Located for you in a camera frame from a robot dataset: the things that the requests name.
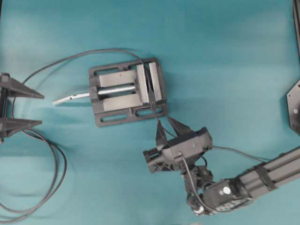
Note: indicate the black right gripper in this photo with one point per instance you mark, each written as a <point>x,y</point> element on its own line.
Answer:
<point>168,155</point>

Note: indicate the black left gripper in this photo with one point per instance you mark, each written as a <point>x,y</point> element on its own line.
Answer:
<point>10,87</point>

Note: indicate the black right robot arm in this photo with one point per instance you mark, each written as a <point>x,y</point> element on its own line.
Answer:
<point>204,196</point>

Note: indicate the black drill press vise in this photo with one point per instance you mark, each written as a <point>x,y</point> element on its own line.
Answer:
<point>127,91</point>

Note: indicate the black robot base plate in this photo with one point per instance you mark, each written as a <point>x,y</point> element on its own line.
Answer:
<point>293,104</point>

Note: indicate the black frame rail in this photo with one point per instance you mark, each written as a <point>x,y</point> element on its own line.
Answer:
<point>296,18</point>

